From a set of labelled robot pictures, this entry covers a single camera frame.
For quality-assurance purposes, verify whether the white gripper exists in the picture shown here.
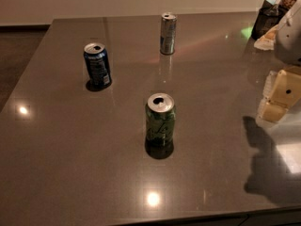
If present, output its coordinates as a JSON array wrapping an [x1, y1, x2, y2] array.
[[261, 0, 301, 122]]

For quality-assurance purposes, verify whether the green soda can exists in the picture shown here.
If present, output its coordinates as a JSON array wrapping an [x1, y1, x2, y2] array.
[[145, 93, 176, 147]]

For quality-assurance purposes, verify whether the silver slim energy can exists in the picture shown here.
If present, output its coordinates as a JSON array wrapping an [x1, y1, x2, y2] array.
[[160, 12, 177, 55]]

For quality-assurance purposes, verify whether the blue pepsi can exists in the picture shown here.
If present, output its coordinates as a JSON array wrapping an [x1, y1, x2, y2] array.
[[84, 42, 112, 89]]

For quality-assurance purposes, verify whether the black snack bag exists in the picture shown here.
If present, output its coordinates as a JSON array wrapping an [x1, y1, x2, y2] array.
[[251, 0, 287, 40]]

